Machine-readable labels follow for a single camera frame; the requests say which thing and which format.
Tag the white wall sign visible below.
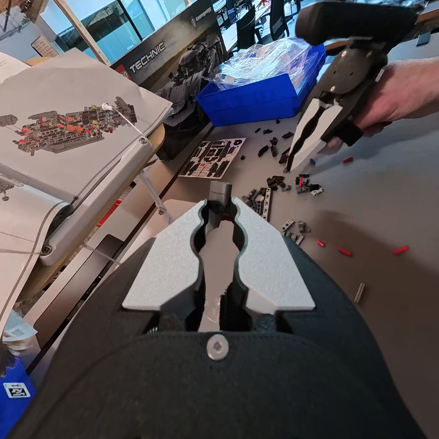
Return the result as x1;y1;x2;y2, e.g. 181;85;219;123
30;35;62;58

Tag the orange plastic object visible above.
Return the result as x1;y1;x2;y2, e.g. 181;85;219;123
97;198;123;228

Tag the white book stand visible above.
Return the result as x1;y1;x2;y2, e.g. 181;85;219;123
21;103;206;343

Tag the lego sticker sheet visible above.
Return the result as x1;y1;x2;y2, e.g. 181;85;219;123
178;137;247;179

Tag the lego instruction manual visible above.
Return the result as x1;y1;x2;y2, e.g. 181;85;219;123
0;48;174;324

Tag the small lego subassembly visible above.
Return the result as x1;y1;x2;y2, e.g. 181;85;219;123
206;180;234;230

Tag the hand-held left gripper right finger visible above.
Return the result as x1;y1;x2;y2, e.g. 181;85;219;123
231;196;316;330

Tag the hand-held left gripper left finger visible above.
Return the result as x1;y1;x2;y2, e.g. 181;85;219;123
122;200;209;330

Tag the white printed paper sheet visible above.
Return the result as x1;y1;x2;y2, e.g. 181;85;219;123
0;51;33;84

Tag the black lego set box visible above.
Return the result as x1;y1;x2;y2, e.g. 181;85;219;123
111;7;228;161

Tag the person's right hand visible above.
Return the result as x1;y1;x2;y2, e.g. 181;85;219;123
353;60;439;138

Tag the pile of clear plastic bags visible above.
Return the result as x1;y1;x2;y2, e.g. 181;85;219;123
206;37;324;93

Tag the black office chair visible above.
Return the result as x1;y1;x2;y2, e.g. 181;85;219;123
268;0;300;42
236;5;258;51

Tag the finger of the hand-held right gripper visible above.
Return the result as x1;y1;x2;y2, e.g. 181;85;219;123
291;104;343;171
286;99;322;171

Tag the grey beam lego subassembly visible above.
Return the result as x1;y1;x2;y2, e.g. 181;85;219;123
242;187;274;222

